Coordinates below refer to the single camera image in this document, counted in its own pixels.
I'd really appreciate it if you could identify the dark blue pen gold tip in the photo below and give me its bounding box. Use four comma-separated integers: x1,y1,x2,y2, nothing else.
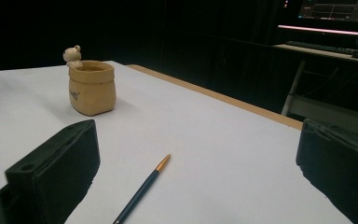
112,153,172,224

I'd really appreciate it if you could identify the computer monitor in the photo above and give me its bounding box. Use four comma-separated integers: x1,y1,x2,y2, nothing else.
297,0,358,23

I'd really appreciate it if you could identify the white table cover sheet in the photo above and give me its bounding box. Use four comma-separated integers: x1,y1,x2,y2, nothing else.
0,60,353,224

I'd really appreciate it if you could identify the tan bag-shaped pen holder with bear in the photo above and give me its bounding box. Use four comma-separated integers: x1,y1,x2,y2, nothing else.
62,45,117,117

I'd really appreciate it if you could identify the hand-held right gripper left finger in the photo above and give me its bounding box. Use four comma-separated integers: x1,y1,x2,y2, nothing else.
5,119,102,224

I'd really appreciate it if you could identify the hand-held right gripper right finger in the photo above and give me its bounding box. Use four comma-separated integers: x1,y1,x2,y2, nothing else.
296,118,358,224

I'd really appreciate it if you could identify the black keyboard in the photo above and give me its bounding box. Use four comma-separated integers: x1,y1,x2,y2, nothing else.
285,40,358,56

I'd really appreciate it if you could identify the side desk with metal frame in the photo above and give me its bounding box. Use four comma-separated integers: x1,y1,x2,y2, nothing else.
273,43,358,141

